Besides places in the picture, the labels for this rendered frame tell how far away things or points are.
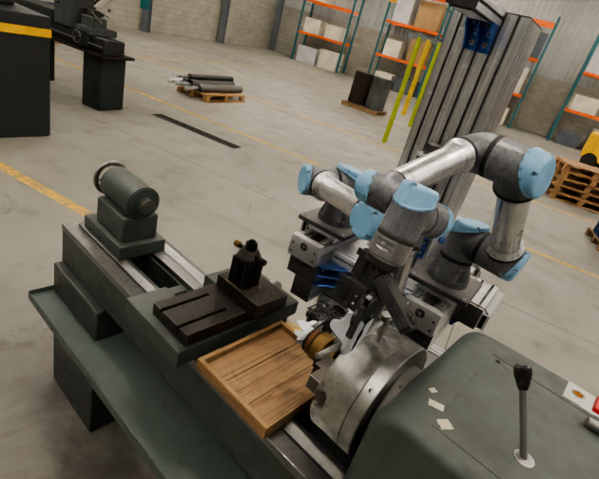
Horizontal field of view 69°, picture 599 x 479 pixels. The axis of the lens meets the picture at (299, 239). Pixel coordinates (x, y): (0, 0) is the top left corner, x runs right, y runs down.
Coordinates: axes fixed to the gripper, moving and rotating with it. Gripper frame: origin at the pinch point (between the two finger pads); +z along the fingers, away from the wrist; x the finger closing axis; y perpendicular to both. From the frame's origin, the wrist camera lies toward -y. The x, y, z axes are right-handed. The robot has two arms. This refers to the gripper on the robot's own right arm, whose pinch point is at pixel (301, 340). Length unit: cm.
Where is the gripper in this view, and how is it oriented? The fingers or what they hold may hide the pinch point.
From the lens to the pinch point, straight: 122.2
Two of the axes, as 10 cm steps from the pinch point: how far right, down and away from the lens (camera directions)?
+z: -6.7, 1.7, -7.2
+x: 2.4, -8.7, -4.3
